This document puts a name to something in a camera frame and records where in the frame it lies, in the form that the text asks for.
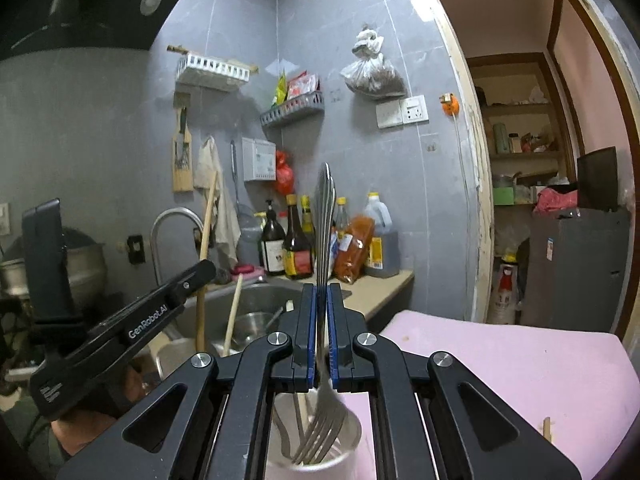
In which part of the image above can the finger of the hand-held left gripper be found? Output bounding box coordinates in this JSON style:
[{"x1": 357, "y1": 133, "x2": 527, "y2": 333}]
[{"x1": 150, "y1": 259, "x2": 217, "y2": 313}]

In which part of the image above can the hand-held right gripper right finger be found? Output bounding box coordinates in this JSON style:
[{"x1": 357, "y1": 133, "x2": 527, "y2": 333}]
[{"x1": 326, "y1": 282, "x2": 583, "y2": 480}]

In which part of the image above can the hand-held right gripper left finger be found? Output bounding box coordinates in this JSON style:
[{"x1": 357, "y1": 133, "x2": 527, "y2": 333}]
[{"x1": 55, "y1": 282, "x2": 321, "y2": 480}]

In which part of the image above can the white plastic utensil holder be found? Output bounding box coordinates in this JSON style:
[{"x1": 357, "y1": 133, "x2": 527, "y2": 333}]
[{"x1": 264, "y1": 391, "x2": 362, "y2": 480}]

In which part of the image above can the steel fork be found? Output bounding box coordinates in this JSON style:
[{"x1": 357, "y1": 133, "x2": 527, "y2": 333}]
[{"x1": 291, "y1": 162, "x2": 347, "y2": 465}]

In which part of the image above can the person's left hand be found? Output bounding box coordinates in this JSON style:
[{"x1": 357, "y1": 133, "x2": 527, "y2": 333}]
[{"x1": 50, "y1": 362, "x2": 151, "y2": 456}]

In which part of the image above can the steel faucet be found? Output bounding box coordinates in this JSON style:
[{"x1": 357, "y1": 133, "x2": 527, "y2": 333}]
[{"x1": 150, "y1": 207, "x2": 206, "y2": 286}]

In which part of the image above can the steel sink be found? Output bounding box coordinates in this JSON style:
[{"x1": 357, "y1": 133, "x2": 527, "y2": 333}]
[{"x1": 150, "y1": 280, "x2": 313, "y2": 361}]

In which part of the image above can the dark soy sauce bottle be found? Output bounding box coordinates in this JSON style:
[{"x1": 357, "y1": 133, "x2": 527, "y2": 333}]
[{"x1": 282, "y1": 195, "x2": 315, "y2": 281}]

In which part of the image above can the black pump bottle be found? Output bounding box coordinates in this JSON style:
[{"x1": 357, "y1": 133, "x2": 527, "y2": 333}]
[{"x1": 259, "y1": 200, "x2": 287, "y2": 277}]

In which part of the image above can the steel cooking pot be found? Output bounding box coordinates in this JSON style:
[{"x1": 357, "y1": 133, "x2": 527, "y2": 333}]
[{"x1": 0, "y1": 227, "x2": 106, "y2": 306}]

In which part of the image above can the orange snack packet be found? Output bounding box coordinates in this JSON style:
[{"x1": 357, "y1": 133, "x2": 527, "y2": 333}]
[{"x1": 332, "y1": 215, "x2": 376, "y2": 285}]

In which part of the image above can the dark oil jug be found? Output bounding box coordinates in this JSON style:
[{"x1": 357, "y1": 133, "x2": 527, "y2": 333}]
[{"x1": 362, "y1": 191, "x2": 401, "y2": 279}]

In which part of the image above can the wooden knife rack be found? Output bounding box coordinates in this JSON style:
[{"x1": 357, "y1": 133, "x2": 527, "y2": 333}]
[{"x1": 172, "y1": 92, "x2": 195, "y2": 192}]

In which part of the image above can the hanging beige towel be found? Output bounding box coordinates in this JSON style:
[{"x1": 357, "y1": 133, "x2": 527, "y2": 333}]
[{"x1": 194, "y1": 136, "x2": 242, "y2": 261}]

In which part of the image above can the yellow label sauce bottle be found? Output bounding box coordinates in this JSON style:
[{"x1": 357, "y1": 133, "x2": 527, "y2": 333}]
[{"x1": 300, "y1": 195, "x2": 318, "y2": 261}]

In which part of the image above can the clear bottle yellow cap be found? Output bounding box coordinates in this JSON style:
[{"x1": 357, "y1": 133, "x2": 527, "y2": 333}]
[{"x1": 332, "y1": 197, "x2": 351, "y2": 241}]

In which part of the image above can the red plastic bag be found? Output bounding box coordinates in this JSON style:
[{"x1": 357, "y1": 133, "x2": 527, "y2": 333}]
[{"x1": 274, "y1": 150, "x2": 296, "y2": 196}]

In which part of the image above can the pink floral tablecloth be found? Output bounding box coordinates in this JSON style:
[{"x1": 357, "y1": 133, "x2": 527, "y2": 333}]
[{"x1": 345, "y1": 310, "x2": 628, "y2": 480}]

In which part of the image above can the red label bottle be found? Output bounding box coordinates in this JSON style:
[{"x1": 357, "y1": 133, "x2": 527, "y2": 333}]
[{"x1": 487, "y1": 260, "x2": 523, "y2": 326}]

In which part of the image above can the yellow snack packet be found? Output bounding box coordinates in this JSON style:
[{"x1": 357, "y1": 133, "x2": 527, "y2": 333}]
[{"x1": 272, "y1": 69, "x2": 290, "y2": 107}]

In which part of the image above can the red snack packet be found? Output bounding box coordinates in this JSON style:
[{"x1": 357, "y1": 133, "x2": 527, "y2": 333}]
[{"x1": 286, "y1": 72, "x2": 321, "y2": 101}]

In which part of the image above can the wooden rolling pin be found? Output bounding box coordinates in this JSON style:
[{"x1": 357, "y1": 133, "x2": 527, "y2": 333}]
[{"x1": 167, "y1": 44, "x2": 260, "y2": 73}]

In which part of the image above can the grey cabinet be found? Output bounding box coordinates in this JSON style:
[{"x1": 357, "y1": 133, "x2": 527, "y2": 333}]
[{"x1": 520, "y1": 207, "x2": 631, "y2": 333}]

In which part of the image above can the red cloth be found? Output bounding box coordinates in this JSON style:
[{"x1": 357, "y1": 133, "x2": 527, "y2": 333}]
[{"x1": 534, "y1": 187, "x2": 580, "y2": 213}]

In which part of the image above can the hanging clear plastic bag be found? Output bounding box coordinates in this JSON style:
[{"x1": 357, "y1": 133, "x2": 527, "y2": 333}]
[{"x1": 341, "y1": 25, "x2": 407, "y2": 98}]

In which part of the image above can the black range hood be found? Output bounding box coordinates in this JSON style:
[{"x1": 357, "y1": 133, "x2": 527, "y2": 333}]
[{"x1": 0, "y1": 0, "x2": 211, "y2": 61}]

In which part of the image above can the wooden shelf cabinet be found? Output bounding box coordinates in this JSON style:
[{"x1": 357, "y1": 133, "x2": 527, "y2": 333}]
[{"x1": 467, "y1": 52, "x2": 576, "y2": 206}]

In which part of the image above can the black monitor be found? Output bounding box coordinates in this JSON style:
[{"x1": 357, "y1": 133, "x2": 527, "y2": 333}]
[{"x1": 576, "y1": 146, "x2": 619, "y2": 212}]

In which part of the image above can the black wall outlet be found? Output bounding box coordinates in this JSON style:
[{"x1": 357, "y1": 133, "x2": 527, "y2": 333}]
[{"x1": 126, "y1": 234, "x2": 147, "y2": 266}]

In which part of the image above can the white wall box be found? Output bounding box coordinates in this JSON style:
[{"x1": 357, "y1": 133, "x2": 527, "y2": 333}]
[{"x1": 242, "y1": 137, "x2": 277, "y2": 182}]

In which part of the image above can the grey wall shelf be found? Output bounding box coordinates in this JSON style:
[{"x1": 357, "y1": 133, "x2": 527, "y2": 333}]
[{"x1": 260, "y1": 92, "x2": 326, "y2": 128}]

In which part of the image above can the white power cable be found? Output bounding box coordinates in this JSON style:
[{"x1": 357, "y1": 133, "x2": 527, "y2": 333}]
[{"x1": 452, "y1": 112, "x2": 478, "y2": 321}]

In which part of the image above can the white wall basket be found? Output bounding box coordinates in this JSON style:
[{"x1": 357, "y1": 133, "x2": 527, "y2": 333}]
[{"x1": 175, "y1": 52, "x2": 251, "y2": 92}]

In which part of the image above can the wooden door frame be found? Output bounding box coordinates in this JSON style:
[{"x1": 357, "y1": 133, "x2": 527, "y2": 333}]
[{"x1": 410, "y1": 0, "x2": 640, "y2": 341}]

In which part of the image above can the white wall switch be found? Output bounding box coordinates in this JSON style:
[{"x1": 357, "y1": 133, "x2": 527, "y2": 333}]
[{"x1": 376, "y1": 100, "x2": 404, "y2": 129}]

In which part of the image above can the white wall socket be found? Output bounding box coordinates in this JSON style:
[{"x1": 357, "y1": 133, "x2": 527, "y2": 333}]
[{"x1": 401, "y1": 95, "x2": 429, "y2": 124}]

